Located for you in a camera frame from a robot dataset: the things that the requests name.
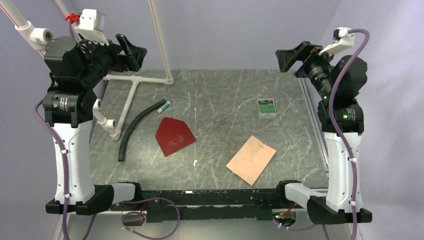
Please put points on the green glue stick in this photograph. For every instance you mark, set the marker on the green glue stick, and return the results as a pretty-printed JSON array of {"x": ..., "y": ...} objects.
[{"x": 163, "y": 107}]

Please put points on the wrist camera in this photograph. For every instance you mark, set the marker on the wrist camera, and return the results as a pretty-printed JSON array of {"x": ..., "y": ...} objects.
[
  {"x": 342, "y": 40},
  {"x": 91, "y": 26}
]

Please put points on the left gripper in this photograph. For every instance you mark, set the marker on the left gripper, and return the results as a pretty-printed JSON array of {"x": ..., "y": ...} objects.
[{"x": 122, "y": 62}]

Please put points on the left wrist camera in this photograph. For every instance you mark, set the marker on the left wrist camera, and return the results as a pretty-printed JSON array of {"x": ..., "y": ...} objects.
[{"x": 91, "y": 26}]

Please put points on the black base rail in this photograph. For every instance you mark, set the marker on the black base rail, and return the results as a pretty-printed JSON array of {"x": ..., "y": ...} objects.
[{"x": 219, "y": 204}]

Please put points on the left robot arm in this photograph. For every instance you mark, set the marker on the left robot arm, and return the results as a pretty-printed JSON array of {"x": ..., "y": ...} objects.
[{"x": 76, "y": 67}]

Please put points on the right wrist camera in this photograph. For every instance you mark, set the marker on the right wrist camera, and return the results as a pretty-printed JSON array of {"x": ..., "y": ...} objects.
[{"x": 342, "y": 40}]

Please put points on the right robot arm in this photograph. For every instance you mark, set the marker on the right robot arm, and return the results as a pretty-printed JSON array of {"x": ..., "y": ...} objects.
[{"x": 342, "y": 123}]

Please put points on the tan letter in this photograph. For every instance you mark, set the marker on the tan letter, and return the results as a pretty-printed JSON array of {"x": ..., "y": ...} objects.
[{"x": 251, "y": 160}]

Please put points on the red envelope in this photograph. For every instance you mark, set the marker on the red envelope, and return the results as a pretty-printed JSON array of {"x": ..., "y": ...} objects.
[{"x": 173, "y": 135}]

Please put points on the green labelled plastic box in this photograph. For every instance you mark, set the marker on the green labelled plastic box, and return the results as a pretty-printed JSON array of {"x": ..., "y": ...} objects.
[{"x": 266, "y": 108}]

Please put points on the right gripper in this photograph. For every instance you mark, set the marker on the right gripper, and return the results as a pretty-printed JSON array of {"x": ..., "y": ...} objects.
[{"x": 287, "y": 58}]

